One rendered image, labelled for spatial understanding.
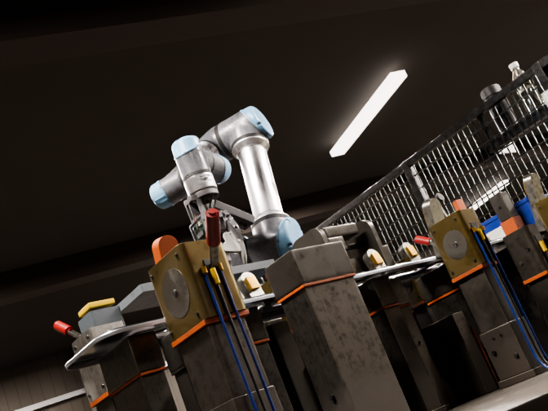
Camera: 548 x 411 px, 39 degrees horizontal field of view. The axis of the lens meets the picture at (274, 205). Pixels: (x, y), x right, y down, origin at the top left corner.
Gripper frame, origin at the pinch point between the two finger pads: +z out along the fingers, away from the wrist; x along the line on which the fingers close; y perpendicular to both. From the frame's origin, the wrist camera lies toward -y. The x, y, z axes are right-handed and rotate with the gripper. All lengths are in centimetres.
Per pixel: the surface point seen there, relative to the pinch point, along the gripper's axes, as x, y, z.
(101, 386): 24, 49, 22
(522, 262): 44, -40, 26
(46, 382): -813, -181, -142
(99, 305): 5.7, 38.5, 3.0
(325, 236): 16.7, -14.9, 2.1
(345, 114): -254, -294, -172
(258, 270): 4.5, -1.8, 3.1
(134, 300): 3.5, 29.7, 3.2
